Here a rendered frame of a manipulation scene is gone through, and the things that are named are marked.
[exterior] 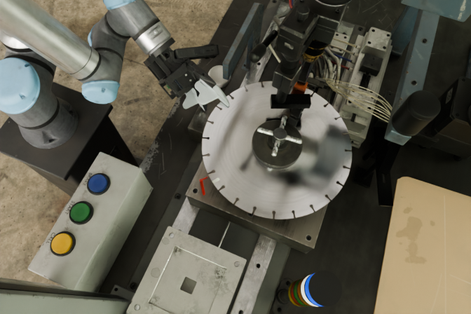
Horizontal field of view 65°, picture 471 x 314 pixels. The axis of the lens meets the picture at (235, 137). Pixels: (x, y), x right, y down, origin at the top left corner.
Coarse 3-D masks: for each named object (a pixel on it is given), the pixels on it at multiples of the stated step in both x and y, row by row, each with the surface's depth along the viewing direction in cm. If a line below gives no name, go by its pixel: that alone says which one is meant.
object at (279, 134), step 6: (282, 120) 78; (282, 126) 77; (264, 132) 77; (270, 132) 77; (276, 132) 76; (282, 132) 76; (276, 138) 76; (282, 138) 76; (288, 138) 76; (294, 138) 76; (276, 144) 76; (276, 150) 75
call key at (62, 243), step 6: (60, 234) 76; (66, 234) 76; (54, 240) 76; (60, 240) 76; (66, 240) 76; (72, 240) 77; (54, 246) 75; (60, 246) 75; (66, 246) 75; (60, 252) 75
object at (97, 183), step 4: (96, 176) 82; (100, 176) 82; (92, 180) 81; (96, 180) 81; (100, 180) 81; (104, 180) 81; (88, 184) 81; (92, 184) 81; (96, 184) 81; (100, 184) 81; (104, 184) 81; (92, 188) 81; (96, 188) 81; (100, 188) 81; (104, 188) 81; (96, 192) 81
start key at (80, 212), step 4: (76, 204) 79; (80, 204) 79; (84, 204) 79; (72, 208) 79; (76, 208) 79; (80, 208) 79; (84, 208) 79; (88, 208) 79; (72, 212) 78; (76, 212) 78; (80, 212) 78; (84, 212) 78; (88, 212) 78; (72, 216) 78; (76, 216) 78; (80, 216) 78; (84, 216) 78; (88, 216) 78; (76, 220) 78; (80, 220) 78; (84, 220) 78
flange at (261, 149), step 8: (272, 120) 83; (264, 128) 82; (272, 128) 82; (288, 128) 82; (256, 136) 81; (264, 136) 81; (296, 136) 81; (256, 144) 80; (264, 144) 80; (272, 144) 78; (288, 144) 80; (296, 144) 80; (256, 152) 79; (264, 152) 79; (280, 152) 79; (288, 152) 79; (296, 152) 79; (264, 160) 79; (272, 160) 78; (280, 160) 79; (288, 160) 79
